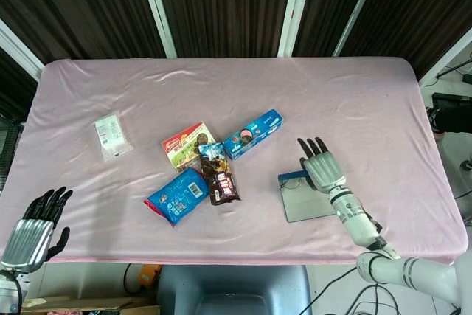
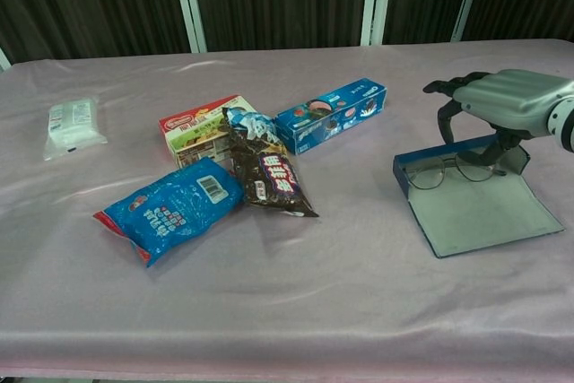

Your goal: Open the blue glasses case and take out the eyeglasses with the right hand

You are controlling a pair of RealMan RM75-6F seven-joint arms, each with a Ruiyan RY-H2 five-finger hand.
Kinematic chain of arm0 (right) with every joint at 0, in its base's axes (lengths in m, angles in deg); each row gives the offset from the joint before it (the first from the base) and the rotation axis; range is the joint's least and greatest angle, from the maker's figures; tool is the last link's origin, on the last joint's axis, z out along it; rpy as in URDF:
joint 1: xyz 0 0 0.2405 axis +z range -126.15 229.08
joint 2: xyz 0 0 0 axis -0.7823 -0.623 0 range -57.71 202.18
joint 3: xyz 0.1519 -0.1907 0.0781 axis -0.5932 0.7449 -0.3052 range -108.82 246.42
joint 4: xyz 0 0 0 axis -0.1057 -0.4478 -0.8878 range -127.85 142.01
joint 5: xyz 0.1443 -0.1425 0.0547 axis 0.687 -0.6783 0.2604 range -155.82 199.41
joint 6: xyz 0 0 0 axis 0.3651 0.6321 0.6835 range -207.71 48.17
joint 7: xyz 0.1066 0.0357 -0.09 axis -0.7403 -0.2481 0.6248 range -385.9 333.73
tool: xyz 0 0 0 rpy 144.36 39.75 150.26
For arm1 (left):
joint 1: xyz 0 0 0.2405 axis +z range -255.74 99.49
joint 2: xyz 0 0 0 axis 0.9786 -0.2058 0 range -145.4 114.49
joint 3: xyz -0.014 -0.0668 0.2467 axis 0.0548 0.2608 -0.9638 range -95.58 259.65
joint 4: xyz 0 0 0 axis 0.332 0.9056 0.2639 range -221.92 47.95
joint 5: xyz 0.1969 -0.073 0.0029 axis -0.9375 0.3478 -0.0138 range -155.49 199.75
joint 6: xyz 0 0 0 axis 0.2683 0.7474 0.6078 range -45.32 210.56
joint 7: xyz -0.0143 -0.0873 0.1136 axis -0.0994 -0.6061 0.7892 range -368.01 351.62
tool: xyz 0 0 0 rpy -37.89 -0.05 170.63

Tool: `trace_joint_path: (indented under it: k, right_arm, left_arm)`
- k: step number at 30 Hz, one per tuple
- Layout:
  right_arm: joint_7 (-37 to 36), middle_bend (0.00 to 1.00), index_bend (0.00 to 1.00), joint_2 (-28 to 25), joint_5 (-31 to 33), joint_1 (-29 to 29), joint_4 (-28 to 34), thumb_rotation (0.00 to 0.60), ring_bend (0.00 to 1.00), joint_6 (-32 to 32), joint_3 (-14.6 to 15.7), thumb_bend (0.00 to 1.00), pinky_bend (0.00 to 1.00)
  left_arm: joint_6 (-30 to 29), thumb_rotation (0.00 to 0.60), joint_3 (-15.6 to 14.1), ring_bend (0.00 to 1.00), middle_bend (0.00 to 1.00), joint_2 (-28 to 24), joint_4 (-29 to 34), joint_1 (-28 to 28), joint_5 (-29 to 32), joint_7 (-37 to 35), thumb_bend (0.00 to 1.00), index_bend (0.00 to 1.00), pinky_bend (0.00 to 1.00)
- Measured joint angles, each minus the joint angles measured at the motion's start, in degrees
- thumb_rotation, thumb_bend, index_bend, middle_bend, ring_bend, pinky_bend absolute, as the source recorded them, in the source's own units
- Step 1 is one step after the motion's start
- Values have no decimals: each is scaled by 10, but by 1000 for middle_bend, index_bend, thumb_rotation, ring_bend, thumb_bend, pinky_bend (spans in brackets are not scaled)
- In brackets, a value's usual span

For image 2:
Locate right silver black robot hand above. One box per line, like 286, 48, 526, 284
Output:
422, 69, 574, 169

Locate blue Oreo cookie box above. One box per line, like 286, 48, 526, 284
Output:
274, 77, 389, 156

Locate blue glasses case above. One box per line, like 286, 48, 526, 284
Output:
393, 135, 566, 259

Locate eyeglasses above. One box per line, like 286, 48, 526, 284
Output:
403, 152, 509, 190

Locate blue snack bag with barcode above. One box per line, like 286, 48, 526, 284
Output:
92, 157, 246, 269

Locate clear white plastic packet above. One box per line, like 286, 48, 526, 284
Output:
43, 96, 109, 162

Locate red green biscuit box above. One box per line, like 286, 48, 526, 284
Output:
158, 94, 259, 170

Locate pink tablecloth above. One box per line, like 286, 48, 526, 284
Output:
0, 38, 574, 382

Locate dark brown snack bag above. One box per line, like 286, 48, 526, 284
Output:
222, 107, 320, 219

